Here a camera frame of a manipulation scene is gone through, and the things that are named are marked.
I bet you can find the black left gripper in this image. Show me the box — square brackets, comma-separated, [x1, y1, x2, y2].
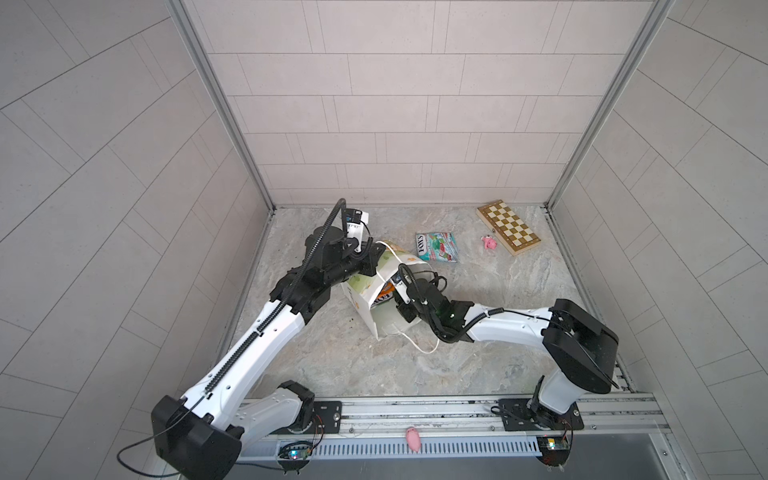
[318, 241, 386, 290]

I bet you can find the white illustrated paper bag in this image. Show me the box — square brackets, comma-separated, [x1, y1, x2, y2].
[341, 241, 439, 355]

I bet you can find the teal Fox's candy bag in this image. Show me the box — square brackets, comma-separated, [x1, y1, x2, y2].
[415, 232, 458, 263]

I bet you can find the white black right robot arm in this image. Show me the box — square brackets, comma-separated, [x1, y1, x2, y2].
[394, 278, 619, 432]

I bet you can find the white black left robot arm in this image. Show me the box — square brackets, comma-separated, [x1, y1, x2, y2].
[151, 227, 386, 479]

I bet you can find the orange snack bag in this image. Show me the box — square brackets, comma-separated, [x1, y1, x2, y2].
[375, 281, 395, 304]

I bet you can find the pink pig toy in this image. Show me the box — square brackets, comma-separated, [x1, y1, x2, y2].
[481, 235, 497, 250]

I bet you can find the wooden folding chess board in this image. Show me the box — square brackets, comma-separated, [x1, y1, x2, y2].
[476, 200, 541, 255]

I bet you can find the right circuit board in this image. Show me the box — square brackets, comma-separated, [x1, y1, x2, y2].
[536, 436, 571, 467]

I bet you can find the circuit board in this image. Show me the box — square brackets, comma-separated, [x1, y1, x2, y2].
[536, 436, 571, 467]
[277, 440, 315, 461]

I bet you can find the left circuit board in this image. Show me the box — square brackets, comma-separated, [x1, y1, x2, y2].
[277, 440, 315, 461]

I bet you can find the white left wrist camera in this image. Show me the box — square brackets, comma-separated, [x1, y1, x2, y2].
[342, 208, 369, 253]

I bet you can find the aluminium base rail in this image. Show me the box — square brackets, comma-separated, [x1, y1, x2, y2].
[239, 392, 667, 460]

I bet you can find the pink eraser on rail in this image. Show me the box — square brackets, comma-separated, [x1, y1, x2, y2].
[405, 427, 422, 453]

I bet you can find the aluminium corner post left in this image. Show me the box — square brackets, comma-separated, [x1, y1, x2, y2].
[166, 0, 277, 212]

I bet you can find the aluminium corner post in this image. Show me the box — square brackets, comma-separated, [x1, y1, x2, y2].
[544, 0, 676, 210]
[166, 0, 277, 212]

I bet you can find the aluminium corner post right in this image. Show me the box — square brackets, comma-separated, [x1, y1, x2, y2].
[544, 0, 676, 210]

